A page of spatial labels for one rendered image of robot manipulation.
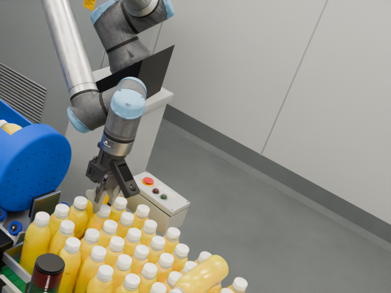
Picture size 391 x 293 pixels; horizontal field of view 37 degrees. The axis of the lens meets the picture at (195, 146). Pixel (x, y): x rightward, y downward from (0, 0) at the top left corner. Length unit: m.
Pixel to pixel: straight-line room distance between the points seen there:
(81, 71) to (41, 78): 2.04
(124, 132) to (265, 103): 2.92
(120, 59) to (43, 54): 1.36
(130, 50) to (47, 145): 0.77
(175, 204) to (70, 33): 0.62
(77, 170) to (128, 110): 1.15
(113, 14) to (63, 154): 0.78
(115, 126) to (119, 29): 0.93
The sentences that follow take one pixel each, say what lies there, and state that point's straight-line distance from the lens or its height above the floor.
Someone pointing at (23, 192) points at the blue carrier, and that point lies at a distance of 1.85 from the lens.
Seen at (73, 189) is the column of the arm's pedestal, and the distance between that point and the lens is 2.71.
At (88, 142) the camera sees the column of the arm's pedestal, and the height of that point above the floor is 0.84.
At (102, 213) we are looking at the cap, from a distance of 1.73.
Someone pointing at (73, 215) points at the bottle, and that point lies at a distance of 1.76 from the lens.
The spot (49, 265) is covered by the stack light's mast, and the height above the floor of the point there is 1.26.
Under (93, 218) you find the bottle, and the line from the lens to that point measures 1.76.
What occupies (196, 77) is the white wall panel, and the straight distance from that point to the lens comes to 4.61.
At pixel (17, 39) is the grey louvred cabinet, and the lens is 3.86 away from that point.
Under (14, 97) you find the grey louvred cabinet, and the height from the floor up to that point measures 0.29.
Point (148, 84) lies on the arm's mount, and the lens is 2.42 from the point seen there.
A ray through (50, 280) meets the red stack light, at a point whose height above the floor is 1.24.
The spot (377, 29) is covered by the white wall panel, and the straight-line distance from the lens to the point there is 4.10.
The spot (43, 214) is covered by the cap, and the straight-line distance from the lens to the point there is 1.67.
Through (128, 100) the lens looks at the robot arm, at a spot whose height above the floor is 1.47.
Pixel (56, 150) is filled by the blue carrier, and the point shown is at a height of 1.16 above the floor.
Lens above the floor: 2.13
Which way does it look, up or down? 28 degrees down
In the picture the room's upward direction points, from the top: 20 degrees clockwise
